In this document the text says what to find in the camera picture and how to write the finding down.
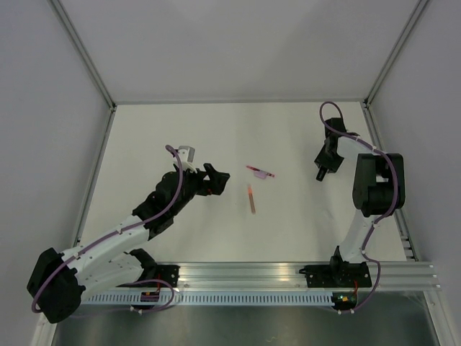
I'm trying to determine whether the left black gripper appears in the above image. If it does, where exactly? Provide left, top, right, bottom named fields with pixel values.
left=170, top=164, right=230, bottom=216

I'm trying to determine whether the light purple pen cap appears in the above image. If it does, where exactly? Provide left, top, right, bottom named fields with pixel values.
left=254, top=171, right=268, bottom=179

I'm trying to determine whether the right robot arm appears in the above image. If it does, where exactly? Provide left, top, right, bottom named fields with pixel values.
left=314, top=117, right=406, bottom=286

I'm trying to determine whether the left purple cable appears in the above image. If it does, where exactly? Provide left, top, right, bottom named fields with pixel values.
left=30, top=144, right=187, bottom=314

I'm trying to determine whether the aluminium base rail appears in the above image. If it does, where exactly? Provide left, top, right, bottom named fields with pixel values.
left=68, top=258, right=441, bottom=293

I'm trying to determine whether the black purple-tipped marker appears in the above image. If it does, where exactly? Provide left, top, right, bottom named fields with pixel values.
left=316, top=167, right=328, bottom=182

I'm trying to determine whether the black mounting plate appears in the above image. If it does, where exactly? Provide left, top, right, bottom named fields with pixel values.
left=298, top=262, right=372, bottom=288
left=154, top=265, right=180, bottom=288

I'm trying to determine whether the aluminium frame post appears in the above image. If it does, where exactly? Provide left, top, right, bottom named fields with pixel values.
left=48, top=0, right=117, bottom=111
left=363, top=0, right=431, bottom=109

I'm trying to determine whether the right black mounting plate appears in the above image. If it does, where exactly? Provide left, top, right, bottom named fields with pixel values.
left=298, top=262, right=372, bottom=288

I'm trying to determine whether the right aluminium frame post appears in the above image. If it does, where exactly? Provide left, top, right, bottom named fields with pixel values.
left=363, top=0, right=431, bottom=109

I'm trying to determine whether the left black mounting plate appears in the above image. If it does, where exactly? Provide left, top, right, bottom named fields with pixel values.
left=154, top=265, right=180, bottom=288

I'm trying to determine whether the purple cable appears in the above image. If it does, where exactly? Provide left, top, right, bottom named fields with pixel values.
left=320, top=101, right=397, bottom=314
left=30, top=144, right=187, bottom=314

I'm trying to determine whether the left aluminium frame post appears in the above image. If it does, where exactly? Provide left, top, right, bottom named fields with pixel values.
left=48, top=0, right=117, bottom=111

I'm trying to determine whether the red pen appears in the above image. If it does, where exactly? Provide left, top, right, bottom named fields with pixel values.
left=246, top=165, right=275, bottom=177

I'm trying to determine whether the white slotted cable duct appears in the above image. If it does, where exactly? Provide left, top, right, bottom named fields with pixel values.
left=83, top=290, right=334, bottom=306

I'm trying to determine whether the orange highlighter pen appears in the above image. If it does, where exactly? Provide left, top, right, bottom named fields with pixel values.
left=247, top=184, right=256, bottom=215

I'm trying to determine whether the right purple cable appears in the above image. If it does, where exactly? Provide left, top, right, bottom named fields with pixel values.
left=320, top=101, right=397, bottom=314

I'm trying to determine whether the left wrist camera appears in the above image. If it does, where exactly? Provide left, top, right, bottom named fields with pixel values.
left=177, top=146, right=197, bottom=172

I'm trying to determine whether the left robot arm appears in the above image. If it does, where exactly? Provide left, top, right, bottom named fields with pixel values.
left=27, top=163, right=231, bottom=324

